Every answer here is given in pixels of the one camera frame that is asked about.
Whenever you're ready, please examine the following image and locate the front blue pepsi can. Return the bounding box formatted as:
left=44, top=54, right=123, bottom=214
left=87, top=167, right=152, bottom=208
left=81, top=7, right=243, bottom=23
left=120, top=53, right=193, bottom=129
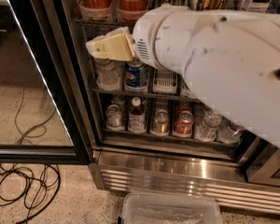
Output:
left=125, top=58, right=147, bottom=90

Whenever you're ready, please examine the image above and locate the bottom red can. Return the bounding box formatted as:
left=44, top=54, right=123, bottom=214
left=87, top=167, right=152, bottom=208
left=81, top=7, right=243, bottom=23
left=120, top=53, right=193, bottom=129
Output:
left=174, top=111, right=194, bottom=134

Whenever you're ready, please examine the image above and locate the front clear water bottle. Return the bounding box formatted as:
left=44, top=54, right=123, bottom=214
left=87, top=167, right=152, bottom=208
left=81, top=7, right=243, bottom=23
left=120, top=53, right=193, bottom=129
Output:
left=94, top=59, right=123, bottom=91

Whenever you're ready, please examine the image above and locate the bottom right water bottle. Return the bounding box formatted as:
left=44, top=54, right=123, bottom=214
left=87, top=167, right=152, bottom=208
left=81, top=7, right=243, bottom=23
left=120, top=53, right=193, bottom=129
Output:
left=217, top=119, right=245, bottom=144

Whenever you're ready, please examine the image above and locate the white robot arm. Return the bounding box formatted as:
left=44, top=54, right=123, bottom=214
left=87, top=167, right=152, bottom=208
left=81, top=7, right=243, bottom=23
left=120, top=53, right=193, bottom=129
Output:
left=86, top=5, right=280, bottom=148

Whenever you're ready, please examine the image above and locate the front white green can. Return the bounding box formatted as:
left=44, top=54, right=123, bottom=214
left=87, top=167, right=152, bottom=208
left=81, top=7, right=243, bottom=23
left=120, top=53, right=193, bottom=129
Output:
left=180, top=83, right=196, bottom=99

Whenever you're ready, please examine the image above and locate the black floor cable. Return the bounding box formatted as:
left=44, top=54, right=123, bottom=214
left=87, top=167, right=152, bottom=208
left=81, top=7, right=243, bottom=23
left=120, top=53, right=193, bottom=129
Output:
left=0, top=87, right=62, bottom=224

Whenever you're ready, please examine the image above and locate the open glass fridge door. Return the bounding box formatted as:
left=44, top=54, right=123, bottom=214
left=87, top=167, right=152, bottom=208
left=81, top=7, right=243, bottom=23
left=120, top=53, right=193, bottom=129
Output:
left=0, top=0, right=92, bottom=164

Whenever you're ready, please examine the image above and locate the bottom gold can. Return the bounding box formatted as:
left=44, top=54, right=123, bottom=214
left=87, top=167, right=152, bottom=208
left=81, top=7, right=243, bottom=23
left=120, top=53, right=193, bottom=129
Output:
left=152, top=109, right=170, bottom=135

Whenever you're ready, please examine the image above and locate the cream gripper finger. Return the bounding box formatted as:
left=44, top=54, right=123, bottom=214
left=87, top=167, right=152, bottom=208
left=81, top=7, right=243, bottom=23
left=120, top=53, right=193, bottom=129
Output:
left=86, top=27, right=130, bottom=59
left=102, top=33, right=134, bottom=61

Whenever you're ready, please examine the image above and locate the clear plastic bin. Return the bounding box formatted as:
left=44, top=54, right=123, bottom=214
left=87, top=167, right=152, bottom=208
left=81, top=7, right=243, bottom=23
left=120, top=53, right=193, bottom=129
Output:
left=120, top=192, right=223, bottom=224

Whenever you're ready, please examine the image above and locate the bottom left water bottle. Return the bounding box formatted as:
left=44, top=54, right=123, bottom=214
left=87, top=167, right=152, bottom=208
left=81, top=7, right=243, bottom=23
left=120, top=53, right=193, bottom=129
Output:
left=194, top=109, right=222, bottom=142

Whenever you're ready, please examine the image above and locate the stainless steel fridge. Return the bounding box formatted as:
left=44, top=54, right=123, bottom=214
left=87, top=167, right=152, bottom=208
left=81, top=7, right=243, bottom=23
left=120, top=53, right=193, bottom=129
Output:
left=24, top=0, right=280, bottom=217

